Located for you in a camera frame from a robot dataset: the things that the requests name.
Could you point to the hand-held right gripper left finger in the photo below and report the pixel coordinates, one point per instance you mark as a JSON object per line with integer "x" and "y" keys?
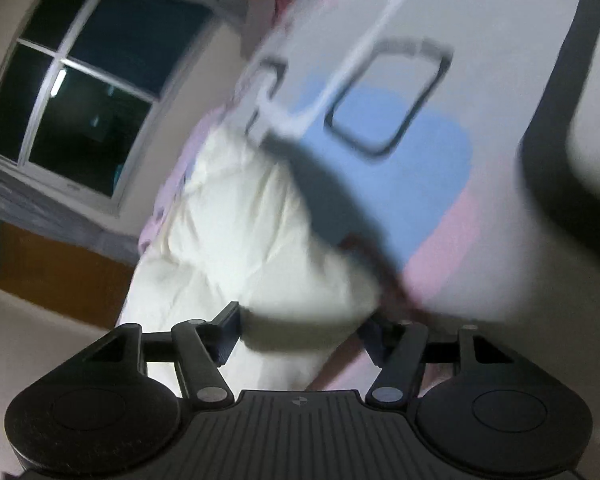
{"x": 227, "y": 332}

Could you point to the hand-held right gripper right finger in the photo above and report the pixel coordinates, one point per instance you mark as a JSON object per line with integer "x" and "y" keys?
{"x": 375, "y": 340}

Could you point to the white puffer jacket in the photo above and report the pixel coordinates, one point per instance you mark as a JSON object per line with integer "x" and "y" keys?
{"x": 240, "y": 260}

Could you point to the brown wooden door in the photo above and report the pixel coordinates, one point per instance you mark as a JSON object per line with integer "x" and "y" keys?
{"x": 55, "y": 265}

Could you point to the bed with patterned sheet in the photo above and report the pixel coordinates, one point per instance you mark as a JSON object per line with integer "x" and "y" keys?
{"x": 430, "y": 160}

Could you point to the sliding glass window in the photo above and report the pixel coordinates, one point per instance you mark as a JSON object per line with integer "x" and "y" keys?
{"x": 80, "y": 85}

